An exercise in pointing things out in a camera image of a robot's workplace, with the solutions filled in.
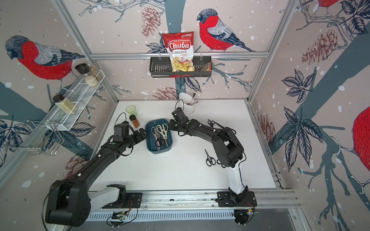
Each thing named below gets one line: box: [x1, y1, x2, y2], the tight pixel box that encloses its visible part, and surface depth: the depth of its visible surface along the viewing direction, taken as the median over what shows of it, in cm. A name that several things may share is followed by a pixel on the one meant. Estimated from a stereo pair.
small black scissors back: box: [207, 118, 216, 128], surface depth 109 cm
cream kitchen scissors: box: [156, 123, 169, 148], surface depth 102 cm
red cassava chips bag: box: [161, 31, 196, 72], surface depth 84 cm
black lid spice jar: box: [74, 63, 99, 88], surface depth 83 cm
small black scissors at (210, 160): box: [204, 148, 216, 167], surface depth 89 cm
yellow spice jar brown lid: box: [52, 94, 78, 115], surface depth 70 cm
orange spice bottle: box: [129, 114, 141, 129], surface depth 100 cm
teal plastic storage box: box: [145, 118, 173, 154], surface depth 99 cm
